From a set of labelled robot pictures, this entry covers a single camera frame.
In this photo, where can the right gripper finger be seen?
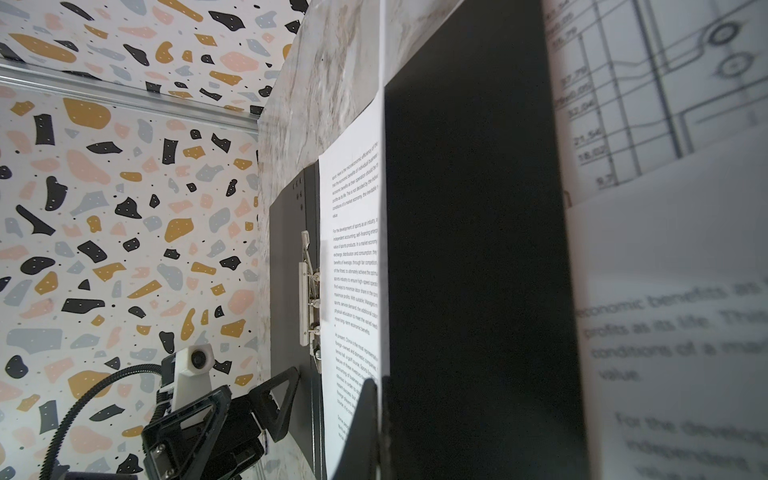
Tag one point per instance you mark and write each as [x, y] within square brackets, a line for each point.
[360, 432]

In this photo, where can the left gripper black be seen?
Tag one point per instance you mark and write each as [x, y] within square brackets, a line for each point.
[217, 437]

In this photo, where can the orange folder black inside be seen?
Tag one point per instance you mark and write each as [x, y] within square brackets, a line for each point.
[480, 376]

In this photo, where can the printed paper sheet with diagram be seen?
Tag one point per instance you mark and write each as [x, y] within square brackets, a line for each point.
[637, 85]

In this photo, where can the printed paper sheet top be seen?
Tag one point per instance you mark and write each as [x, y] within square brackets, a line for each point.
[350, 178]

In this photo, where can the printed paper sheet bottom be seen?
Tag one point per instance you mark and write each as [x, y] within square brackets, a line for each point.
[669, 276]

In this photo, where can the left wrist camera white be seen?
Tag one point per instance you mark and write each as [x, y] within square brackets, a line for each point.
[191, 378]

